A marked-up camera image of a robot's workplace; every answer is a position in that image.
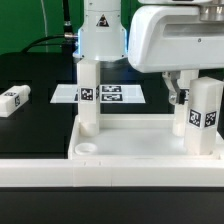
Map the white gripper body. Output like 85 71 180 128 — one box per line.
128 0 224 73

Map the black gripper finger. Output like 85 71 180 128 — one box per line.
162 71 187 104

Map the white desk top tray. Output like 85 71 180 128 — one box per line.
67 113 224 160

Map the white tag mat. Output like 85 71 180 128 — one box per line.
51 84 145 104

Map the white front fence bar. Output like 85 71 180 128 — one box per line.
0 159 224 187

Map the black cable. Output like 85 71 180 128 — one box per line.
20 0 80 54

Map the white thin cable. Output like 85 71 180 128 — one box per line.
40 0 50 54

